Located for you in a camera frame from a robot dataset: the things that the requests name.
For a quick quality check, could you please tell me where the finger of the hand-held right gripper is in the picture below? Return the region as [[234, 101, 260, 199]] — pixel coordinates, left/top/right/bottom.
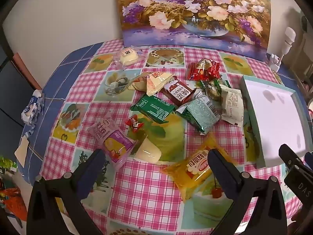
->
[[279, 144, 305, 171]]

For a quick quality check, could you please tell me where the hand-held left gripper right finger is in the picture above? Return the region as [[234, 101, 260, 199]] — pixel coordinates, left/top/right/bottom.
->
[[207, 149, 288, 235]]

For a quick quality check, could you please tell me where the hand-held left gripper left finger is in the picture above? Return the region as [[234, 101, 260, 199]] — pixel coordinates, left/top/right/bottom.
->
[[26, 149, 106, 235]]

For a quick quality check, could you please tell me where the yellow snack packet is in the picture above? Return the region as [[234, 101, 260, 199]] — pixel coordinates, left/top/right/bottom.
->
[[160, 136, 239, 202]]

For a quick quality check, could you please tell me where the purple pink snack packet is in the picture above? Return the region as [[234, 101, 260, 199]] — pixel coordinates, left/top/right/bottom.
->
[[87, 113, 137, 172]]

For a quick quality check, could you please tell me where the pale yellow jelly cup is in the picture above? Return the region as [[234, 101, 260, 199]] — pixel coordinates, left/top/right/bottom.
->
[[132, 135, 162, 162]]

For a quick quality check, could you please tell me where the small red candy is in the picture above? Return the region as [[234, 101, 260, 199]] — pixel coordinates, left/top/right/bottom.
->
[[125, 115, 145, 130]]

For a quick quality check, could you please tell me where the green and silver snack packet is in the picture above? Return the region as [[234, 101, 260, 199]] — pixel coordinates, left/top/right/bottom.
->
[[175, 95, 222, 136]]

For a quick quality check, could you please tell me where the white snack packet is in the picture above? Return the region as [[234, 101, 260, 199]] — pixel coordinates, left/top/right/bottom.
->
[[220, 84, 244, 127]]

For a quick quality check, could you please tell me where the green-edged clear cake packet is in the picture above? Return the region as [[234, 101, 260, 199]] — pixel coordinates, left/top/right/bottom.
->
[[199, 78, 231, 101]]

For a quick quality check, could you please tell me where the dark red snack packet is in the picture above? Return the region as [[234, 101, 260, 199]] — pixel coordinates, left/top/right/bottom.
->
[[160, 77, 196, 104]]

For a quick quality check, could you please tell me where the beige roll cake packet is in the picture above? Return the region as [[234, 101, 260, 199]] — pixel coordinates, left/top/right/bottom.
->
[[129, 73, 149, 91], [146, 71, 174, 96]]

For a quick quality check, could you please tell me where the red cake packet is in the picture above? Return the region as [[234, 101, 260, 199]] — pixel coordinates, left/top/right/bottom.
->
[[187, 59, 220, 81]]

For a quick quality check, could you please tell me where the steamed cake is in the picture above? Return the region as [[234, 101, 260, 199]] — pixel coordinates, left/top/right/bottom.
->
[[115, 46, 145, 66]]

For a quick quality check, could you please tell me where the pink checked tablecloth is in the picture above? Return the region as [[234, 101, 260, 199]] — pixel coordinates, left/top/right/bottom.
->
[[40, 39, 306, 235]]

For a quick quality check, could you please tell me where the cream paper note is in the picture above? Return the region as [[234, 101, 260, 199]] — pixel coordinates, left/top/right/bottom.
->
[[14, 137, 30, 167]]

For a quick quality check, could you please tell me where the orange plastic bag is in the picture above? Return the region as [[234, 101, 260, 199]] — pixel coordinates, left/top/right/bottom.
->
[[0, 187, 28, 222]]

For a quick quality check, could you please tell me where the crumpled blue white wrapper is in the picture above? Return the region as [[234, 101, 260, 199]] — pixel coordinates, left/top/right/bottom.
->
[[21, 89, 45, 125]]

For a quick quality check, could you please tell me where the blue lined table cover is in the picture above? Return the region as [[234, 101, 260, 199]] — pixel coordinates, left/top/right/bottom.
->
[[18, 43, 313, 194]]

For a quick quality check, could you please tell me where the white bulb lamp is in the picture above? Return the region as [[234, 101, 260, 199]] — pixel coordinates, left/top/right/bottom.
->
[[269, 27, 296, 72]]

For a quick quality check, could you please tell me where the flower painting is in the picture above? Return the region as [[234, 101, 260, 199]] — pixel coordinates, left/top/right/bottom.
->
[[115, 0, 272, 61]]

